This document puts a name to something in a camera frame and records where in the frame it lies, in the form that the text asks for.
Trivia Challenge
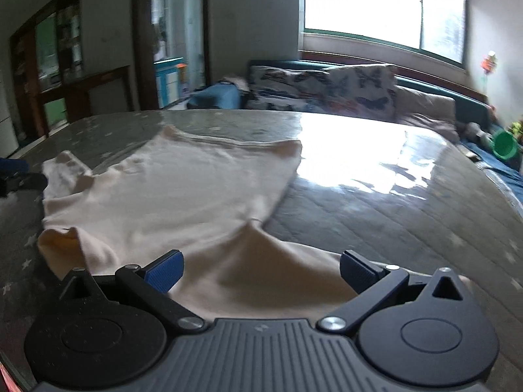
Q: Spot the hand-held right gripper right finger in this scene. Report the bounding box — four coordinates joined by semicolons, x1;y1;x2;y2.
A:
318;249;477;333

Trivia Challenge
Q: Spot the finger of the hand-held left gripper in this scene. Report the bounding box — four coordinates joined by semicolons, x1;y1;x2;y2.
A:
0;173;48;199
0;158;29;174

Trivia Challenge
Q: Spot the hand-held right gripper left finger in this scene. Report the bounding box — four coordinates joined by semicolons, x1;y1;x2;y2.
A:
55;248;209;333

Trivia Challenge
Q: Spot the cream garment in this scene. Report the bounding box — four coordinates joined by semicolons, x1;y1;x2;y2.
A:
37;126;475;321

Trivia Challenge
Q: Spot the wooden shelf cabinet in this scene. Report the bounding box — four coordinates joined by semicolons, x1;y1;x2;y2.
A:
10;0;86;136

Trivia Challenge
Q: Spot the wooden counter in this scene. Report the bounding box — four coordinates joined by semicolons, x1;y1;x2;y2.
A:
39;65;133;135

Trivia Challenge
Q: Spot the blue seat cover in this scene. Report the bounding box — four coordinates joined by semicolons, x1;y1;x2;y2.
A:
462;141;523;202

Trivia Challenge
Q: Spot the beige cushion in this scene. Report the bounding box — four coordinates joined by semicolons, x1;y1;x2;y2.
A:
392;86;460;142

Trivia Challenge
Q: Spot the blue and white cabinet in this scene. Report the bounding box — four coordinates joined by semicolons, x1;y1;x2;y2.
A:
154;58;183;107

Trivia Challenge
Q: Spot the phone with red screen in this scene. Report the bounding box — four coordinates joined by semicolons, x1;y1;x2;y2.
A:
0;357;21;392

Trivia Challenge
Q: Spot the hanging cloth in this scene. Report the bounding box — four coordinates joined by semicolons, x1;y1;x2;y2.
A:
152;20;166;60

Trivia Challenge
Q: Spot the green plastic bucket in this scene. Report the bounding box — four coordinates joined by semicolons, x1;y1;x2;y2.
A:
492;128;519;160

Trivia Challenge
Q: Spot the teal sofa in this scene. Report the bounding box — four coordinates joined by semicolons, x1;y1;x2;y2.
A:
247;59;491;124

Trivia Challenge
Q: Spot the beige cloth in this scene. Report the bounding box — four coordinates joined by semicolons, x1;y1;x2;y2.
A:
221;75;250;92

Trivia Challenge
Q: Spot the colourful pinwheel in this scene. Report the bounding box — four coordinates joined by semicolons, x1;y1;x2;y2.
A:
480;50;499;94

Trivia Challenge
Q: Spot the window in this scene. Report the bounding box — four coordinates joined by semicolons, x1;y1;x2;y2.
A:
302;0;468;66

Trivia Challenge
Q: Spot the wooden door frame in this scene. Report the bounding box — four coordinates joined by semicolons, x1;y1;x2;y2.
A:
133;0;211;111

